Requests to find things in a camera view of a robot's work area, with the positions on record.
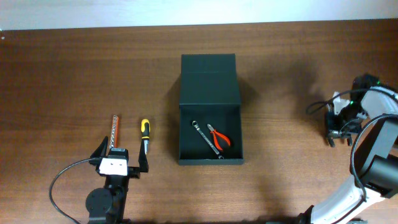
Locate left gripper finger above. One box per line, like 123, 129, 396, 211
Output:
138, 140, 149, 172
90, 136, 108, 165

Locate orange black long-nose pliers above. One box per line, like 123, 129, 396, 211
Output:
333, 130, 345, 140

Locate silver ratchet wrench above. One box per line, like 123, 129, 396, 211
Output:
192, 121, 224, 159

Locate small red cutting pliers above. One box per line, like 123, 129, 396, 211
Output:
207, 124, 231, 152

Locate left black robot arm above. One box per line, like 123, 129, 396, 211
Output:
85, 136, 149, 224

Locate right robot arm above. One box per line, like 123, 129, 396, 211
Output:
293, 73, 397, 224

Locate yellow black screwdriver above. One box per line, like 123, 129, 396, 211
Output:
141, 119, 150, 154

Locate dark green open box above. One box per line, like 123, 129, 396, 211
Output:
178, 54, 244, 166

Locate left black cable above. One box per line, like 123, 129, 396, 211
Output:
49, 157, 101, 224

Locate black cable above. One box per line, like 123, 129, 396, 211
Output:
305, 88, 398, 224
49, 157, 101, 224

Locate orange socket bit rail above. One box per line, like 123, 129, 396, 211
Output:
109, 114, 119, 149

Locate right black cable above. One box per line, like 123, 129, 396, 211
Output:
305, 88, 398, 224

